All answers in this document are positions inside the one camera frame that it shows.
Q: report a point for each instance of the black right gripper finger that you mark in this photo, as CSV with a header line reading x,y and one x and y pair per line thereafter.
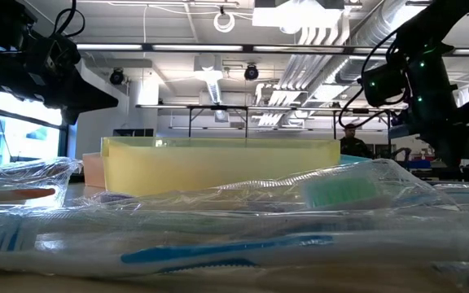
x,y
454,142
432,146

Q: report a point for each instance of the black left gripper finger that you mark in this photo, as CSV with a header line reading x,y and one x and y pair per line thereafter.
x,y
75,103
86,86

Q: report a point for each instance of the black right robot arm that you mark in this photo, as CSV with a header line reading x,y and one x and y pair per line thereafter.
x,y
434,24

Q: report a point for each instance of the blue background box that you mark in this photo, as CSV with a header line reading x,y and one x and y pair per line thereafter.
x,y
417,164

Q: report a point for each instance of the white LED light strip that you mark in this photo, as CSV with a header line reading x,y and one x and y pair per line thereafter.
x,y
299,48
108,47
369,50
198,47

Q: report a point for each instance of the large window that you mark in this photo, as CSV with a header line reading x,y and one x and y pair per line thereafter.
x,y
27,134

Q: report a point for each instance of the orange translucent plastic bin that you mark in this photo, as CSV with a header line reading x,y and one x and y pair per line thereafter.
x,y
94,171

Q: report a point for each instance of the person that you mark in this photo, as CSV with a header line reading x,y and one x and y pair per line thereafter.
x,y
354,148

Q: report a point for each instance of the long background light strip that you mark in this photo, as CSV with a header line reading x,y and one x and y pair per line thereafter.
x,y
161,106

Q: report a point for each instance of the green translucent plastic bin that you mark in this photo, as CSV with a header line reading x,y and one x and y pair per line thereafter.
x,y
352,160

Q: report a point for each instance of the wrapped orange toothbrush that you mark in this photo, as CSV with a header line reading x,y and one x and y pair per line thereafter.
x,y
35,193

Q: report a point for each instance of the wrapped purple toothbrush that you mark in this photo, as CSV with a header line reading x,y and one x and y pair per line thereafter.
x,y
112,198

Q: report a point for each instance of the wrapped green toothbrush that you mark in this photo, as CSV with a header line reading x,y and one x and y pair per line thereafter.
x,y
340,191

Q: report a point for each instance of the yellow translucent plastic bin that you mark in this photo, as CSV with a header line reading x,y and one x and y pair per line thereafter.
x,y
218,171

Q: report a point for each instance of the white ceiling light panel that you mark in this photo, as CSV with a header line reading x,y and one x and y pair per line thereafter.
x,y
299,16

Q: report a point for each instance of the wrapped blue toothbrush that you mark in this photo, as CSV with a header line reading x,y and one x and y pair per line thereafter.
x,y
218,249

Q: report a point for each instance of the black round overhead camera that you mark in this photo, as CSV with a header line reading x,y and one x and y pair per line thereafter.
x,y
117,77
251,73

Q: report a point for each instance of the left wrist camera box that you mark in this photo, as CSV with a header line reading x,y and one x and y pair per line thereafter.
x,y
61,53

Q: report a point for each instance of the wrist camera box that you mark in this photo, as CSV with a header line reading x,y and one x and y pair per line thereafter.
x,y
61,53
383,85

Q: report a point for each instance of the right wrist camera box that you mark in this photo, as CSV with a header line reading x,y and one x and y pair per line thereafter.
x,y
383,85

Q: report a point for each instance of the black overhead frame bar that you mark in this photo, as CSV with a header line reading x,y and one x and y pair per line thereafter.
x,y
147,47

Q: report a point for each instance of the black background rig frame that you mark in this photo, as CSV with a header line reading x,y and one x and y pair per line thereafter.
x,y
218,108
360,110

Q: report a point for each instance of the silver ventilation duct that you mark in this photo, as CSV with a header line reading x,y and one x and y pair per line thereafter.
x,y
375,20

